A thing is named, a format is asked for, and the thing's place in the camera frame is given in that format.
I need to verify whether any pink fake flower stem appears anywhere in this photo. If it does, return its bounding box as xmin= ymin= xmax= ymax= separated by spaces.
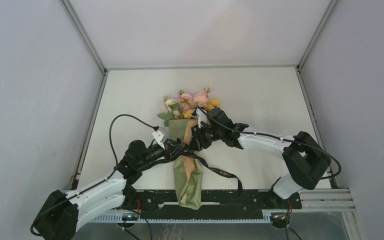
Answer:
xmin=178 ymin=89 xmax=196 ymax=113
xmin=193 ymin=87 xmax=211 ymax=108

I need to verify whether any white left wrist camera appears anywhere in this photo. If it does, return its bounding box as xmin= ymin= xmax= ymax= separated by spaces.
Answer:
xmin=152 ymin=127 xmax=169 ymax=149

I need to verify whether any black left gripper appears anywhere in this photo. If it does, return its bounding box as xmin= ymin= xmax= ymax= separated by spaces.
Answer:
xmin=136 ymin=137 xmax=185 ymax=169

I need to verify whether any orange green wrapping paper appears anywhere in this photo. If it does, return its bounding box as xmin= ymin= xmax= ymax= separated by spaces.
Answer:
xmin=168 ymin=119 xmax=203 ymax=210

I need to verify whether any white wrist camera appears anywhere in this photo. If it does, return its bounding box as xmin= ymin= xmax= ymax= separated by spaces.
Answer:
xmin=152 ymin=127 xmax=169 ymax=149
xmin=192 ymin=107 xmax=208 ymax=129

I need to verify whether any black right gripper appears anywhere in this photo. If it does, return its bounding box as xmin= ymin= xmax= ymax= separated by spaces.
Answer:
xmin=187 ymin=121 xmax=224 ymax=152

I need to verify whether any white fake flower stem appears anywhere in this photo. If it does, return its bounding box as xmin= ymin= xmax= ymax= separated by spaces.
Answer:
xmin=157 ymin=96 xmax=183 ymax=127

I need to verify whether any yellow fake flower stem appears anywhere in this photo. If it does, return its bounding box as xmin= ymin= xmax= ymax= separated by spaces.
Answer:
xmin=182 ymin=98 xmax=222 ymax=119

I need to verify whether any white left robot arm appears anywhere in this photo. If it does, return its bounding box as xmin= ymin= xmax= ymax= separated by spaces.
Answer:
xmin=30 ymin=126 xmax=188 ymax=240

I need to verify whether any black mounting base rail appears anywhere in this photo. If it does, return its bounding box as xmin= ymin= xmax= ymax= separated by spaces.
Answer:
xmin=121 ymin=189 xmax=303 ymax=221

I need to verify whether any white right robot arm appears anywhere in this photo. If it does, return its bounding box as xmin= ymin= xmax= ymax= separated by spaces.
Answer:
xmin=189 ymin=107 xmax=339 ymax=208

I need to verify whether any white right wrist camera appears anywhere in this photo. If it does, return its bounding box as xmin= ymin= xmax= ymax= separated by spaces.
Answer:
xmin=192 ymin=107 xmax=208 ymax=129

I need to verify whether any black strap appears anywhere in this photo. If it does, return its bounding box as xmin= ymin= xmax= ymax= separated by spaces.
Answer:
xmin=135 ymin=145 xmax=245 ymax=195

